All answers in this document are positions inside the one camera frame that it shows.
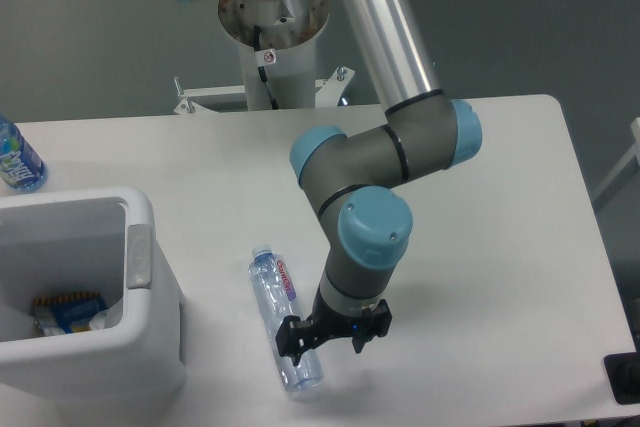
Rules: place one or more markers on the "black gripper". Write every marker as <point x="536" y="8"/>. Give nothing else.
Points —
<point x="361" y="324"/>

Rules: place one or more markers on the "clear plastic bottle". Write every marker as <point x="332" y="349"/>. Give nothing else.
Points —
<point x="276" y="299"/>

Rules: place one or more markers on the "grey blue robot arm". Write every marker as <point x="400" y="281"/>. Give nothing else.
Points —
<point x="349" y="181"/>

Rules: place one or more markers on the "white plastic trash can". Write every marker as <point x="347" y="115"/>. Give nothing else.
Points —
<point x="75" y="245"/>

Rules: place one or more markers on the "blue yellow snack packet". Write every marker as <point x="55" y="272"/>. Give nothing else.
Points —
<point x="66" y="313"/>

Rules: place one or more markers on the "black device at table edge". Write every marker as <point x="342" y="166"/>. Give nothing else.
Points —
<point x="623" y="373"/>

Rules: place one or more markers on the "blue labelled water bottle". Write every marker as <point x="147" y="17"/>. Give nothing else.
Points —
<point x="22" y="169"/>

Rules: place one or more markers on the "white clamp bracket left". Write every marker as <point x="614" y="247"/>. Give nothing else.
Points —
<point x="210" y="99"/>

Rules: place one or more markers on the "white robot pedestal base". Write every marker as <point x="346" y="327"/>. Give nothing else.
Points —
<point x="276" y="42"/>

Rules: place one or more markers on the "white table leg frame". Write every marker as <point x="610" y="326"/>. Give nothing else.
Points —
<point x="620" y="174"/>

